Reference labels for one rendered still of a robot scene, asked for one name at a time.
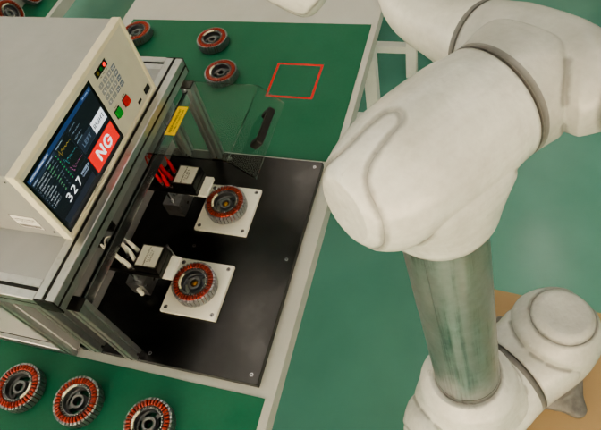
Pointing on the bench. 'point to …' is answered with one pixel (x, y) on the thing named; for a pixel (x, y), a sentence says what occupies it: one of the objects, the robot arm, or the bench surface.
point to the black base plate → (263, 299)
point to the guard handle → (263, 128)
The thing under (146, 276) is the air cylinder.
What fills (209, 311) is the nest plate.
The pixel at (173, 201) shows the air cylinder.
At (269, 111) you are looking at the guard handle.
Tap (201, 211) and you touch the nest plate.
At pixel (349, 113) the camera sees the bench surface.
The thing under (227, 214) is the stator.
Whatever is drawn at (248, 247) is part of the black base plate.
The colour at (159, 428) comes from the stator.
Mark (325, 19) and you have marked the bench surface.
